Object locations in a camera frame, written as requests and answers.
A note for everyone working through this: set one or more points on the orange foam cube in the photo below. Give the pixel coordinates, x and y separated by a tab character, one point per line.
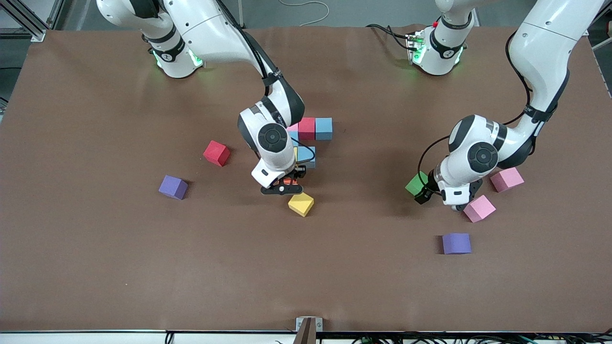
290	181

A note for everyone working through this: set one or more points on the yellow foam cube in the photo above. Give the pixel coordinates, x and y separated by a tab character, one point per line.
296	154
301	205

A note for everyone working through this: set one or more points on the red foam cube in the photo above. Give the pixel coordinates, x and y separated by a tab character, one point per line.
216	154
307	128

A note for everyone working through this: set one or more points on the pink foam cube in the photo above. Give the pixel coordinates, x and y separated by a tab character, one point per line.
509	179
293	127
479	210

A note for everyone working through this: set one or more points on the purple foam cube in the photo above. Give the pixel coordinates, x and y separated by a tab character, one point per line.
456	243
172	187

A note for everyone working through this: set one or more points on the green foam cube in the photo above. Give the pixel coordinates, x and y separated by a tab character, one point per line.
415	184

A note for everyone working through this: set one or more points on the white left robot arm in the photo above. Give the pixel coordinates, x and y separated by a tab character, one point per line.
545	48

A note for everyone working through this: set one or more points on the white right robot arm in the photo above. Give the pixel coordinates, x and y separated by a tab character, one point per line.
272	143

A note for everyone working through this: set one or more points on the brown table mat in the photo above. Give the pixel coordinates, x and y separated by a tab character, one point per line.
306	277

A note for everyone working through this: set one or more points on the white table edge strip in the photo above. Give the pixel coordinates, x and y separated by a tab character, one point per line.
71	338

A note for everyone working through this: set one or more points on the metal table edge bracket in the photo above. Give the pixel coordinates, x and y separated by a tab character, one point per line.
308	329

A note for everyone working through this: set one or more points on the aluminium frame post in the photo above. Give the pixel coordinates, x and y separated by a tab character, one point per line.
38	36
581	28

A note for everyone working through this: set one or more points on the dark vertical frame beam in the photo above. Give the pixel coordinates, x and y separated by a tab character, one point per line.
60	12

